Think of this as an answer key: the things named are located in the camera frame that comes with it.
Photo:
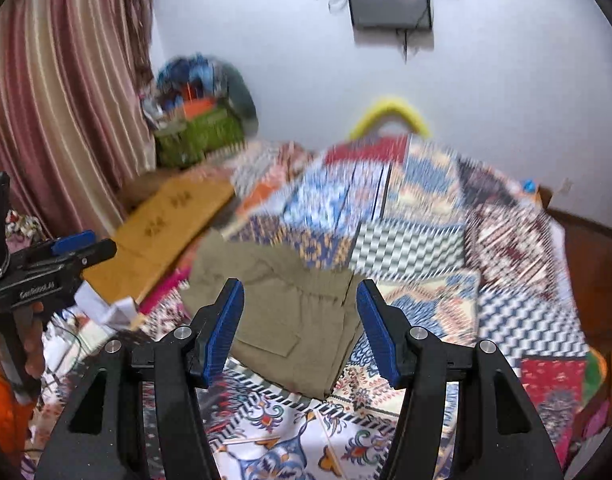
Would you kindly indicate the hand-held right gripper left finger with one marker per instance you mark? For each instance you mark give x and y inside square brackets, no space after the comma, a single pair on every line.
[225,330]

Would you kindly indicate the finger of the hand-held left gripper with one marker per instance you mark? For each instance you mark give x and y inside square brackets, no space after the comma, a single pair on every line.
[98,252]
[73,242]

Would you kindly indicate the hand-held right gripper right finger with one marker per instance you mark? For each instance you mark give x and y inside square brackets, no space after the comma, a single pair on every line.
[381,330]

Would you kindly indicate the olive green pants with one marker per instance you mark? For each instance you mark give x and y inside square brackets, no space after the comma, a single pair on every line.
[286,300]

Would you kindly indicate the person's left hand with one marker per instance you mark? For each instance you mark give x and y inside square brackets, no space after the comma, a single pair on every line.
[33,345]

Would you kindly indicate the white paper box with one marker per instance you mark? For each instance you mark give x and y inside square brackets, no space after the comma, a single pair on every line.
[108,310]

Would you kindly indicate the carved wooden board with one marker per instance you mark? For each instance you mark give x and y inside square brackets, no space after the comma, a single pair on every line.
[160,225]

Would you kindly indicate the folded pink cloth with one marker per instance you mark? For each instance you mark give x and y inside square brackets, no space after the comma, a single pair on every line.
[160,292]

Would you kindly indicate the patchwork printed bedsheet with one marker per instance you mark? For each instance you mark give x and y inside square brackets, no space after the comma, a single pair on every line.
[436,270]

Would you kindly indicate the person's orange clothing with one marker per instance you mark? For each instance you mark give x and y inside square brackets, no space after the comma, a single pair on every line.
[5,410]

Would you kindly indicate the striped pink curtain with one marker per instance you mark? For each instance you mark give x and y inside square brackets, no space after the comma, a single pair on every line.
[60,90]

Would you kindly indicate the pile of blue clothes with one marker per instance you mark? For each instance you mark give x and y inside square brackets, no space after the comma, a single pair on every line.
[195,75]

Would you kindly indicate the small blue object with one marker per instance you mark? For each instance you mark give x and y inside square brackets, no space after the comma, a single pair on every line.
[529,186]

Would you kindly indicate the yellow curved hanger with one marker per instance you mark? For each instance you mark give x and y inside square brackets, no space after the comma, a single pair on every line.
[386,107]

